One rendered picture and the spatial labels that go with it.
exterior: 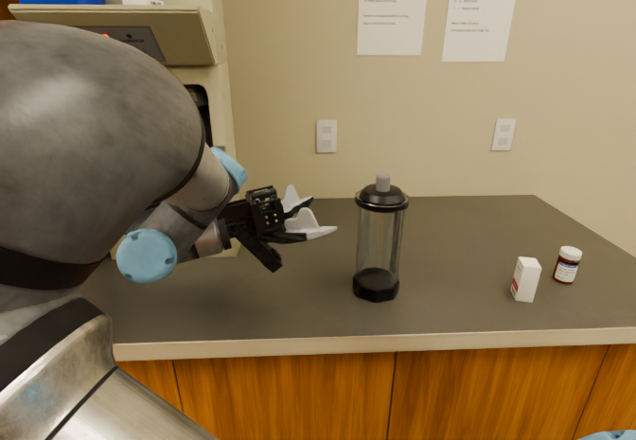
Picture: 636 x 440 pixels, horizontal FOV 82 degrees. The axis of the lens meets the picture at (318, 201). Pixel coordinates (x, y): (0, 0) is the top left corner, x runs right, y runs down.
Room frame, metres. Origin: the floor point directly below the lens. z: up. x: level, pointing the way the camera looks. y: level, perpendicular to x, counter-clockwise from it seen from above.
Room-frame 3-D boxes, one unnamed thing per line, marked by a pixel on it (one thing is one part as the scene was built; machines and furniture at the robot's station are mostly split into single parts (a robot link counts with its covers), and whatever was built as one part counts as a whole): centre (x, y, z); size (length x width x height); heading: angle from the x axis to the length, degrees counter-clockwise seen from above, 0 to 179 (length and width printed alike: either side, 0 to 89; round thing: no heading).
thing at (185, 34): (0.76, 0.37, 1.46); 0.32 x 0.12 x 0.10; 93
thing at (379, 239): (0.69, -0.13, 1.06); 0.11 x 0.11 x 0.21
